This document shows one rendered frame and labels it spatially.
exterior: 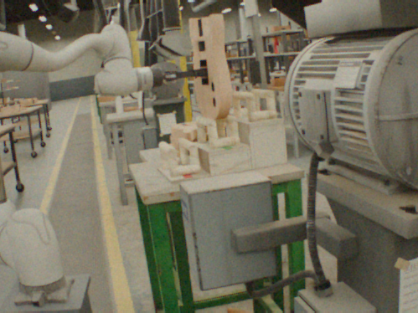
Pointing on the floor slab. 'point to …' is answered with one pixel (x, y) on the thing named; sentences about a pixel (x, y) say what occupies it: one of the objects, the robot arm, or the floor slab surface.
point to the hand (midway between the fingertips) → (203, 72)
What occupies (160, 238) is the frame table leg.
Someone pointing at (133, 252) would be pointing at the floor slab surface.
